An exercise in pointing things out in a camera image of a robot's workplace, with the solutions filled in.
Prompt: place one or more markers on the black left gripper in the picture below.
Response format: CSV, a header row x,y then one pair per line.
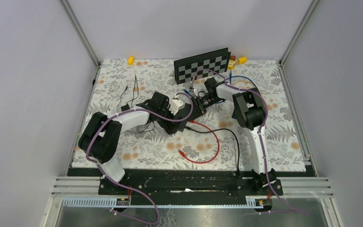
x,y
168,126

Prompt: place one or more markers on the black ribbed network switch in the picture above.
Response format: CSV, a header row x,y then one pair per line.
x,y
234,116

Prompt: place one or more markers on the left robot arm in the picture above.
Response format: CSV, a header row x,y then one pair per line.
x,y
100,138

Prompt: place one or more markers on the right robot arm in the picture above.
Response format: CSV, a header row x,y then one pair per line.
x,y
250,113

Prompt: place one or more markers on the small toy figure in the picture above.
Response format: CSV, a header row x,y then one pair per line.
x,y
232,62

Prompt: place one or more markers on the checkerboard calibration board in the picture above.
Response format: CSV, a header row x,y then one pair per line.
x,y
201,66

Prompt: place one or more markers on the yellow block right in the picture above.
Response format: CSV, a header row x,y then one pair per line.
x,y
242,60

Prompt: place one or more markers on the yellow block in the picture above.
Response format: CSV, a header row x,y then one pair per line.
x,y
242,60
131,60

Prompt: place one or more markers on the yellow block left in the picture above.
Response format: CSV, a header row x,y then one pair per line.
x,y
131,60

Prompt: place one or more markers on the floral patterned table mat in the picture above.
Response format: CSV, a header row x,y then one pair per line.
x,y
216,141

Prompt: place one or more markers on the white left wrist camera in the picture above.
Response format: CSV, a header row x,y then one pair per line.
x,y
175,105

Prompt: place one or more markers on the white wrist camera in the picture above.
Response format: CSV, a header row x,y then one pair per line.
x,y
193,90
175,105

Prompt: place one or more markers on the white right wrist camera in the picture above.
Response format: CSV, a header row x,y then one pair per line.
x,y
193,90

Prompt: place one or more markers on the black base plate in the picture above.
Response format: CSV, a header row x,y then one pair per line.
x,y
180,187

